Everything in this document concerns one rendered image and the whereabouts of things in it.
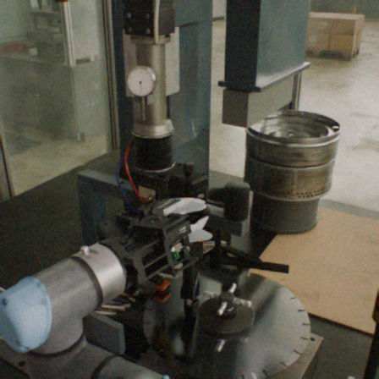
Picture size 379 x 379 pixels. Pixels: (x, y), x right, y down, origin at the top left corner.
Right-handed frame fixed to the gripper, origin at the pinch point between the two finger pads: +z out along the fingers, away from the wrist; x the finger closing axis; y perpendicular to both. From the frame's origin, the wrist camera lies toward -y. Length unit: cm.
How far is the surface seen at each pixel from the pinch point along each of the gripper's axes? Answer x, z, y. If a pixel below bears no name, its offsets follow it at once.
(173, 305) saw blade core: -23.3, 3.4, -16.0
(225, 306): -22.2, 6.2, -4.1
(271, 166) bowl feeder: -13, 67, -31
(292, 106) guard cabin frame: -2, 107, -47
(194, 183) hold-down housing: 3.9, 2.9, -2.1
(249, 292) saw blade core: -25.9, 17.6, -7.2
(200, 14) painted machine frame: 31.4, 24.0, -11.9
